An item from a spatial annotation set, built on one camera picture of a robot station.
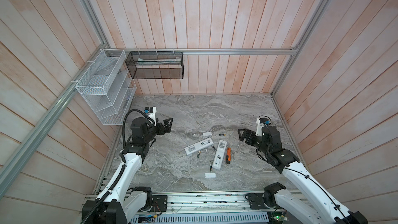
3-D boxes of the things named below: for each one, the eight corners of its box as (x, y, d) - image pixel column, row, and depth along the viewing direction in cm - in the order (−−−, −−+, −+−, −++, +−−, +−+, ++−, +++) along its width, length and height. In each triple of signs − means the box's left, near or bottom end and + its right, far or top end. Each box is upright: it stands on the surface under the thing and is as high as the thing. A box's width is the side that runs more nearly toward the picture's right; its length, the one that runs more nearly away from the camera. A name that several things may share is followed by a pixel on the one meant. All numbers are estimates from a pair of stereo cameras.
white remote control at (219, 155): (211, 167, 87) (211, 166, 85) (218, 140, 97) (219, 139, 96) (220, 170, 86) (220, 169, 84) (226, 143, 96) (227, 141, 95)
